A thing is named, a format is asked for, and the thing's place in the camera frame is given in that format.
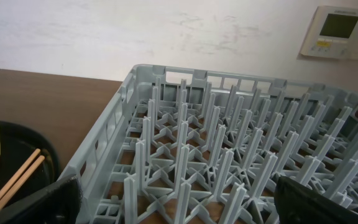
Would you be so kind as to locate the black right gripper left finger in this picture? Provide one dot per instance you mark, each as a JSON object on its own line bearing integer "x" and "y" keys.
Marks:
{"x": 59, "y": 202}

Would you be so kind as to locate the round black tray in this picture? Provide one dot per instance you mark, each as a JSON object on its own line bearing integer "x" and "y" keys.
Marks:
{"x": 17, "y": 144}

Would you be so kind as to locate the wooden chopstick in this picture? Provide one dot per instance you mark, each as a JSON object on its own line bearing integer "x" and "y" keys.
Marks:
{"x": 21, "y": 181}
{"x": 20, "y": 172}

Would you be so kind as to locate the grey dishwasher rack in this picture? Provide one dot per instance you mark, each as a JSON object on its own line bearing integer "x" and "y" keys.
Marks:
{"x": 184, "y": 145}

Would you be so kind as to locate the wall thermostat panel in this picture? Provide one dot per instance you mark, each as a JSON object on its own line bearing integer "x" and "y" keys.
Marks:
{"x": 333, "y": 33}

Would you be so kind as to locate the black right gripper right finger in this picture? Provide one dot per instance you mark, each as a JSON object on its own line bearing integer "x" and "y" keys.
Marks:
{"x": 297, "y": 204}

